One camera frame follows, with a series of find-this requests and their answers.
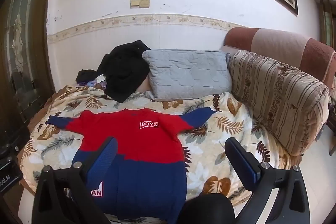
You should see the small dark cloth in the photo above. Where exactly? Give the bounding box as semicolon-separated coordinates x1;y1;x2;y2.
76;70;98;84

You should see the grey quilted pillow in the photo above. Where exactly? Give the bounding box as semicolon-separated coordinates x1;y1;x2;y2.
142;49;233;102

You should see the leaf print blanket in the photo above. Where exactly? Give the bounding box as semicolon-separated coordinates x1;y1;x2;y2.
20;84;292;206

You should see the purple and white cloth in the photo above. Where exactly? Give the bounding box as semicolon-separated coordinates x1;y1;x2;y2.
85;76;109;89

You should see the red and blue sweater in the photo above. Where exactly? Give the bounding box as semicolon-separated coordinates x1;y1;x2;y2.
46;107;220;221

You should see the wooden door with glass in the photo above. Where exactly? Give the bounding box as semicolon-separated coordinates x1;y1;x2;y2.
0;0;63;151

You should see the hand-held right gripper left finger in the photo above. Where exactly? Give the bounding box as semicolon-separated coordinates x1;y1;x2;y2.
31;136;118;224

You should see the black garment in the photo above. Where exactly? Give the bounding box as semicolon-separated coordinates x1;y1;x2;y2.
97;40;151;103

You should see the person's black-clad knee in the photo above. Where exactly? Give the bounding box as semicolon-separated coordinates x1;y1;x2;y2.
178;193;235;224

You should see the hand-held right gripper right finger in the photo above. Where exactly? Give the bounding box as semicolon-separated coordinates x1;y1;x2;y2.
225;137;311;224

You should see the wooden door frame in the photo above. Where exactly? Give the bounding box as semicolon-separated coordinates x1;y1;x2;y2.
312;0;336;51

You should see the striped brown sofa cushion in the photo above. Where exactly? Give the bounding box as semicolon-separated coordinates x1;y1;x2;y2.
228;50;330;157

